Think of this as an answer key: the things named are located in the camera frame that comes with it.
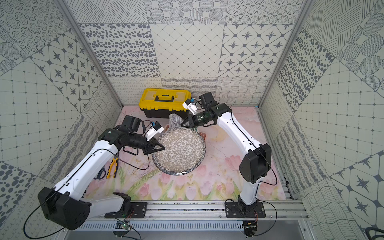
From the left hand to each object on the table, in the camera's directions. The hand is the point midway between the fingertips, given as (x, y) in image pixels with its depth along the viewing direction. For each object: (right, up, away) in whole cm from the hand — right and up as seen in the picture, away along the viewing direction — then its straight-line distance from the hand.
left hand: (161, 143), depth 73 cm
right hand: (+11, +8, +2) cm, 13 cm away
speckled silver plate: (+11, -4, +2) cm, 12 cm away
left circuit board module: (-18, -40, -3) cm, 44 cm away
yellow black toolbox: (-6, +23, +26) cm, 35 cm away
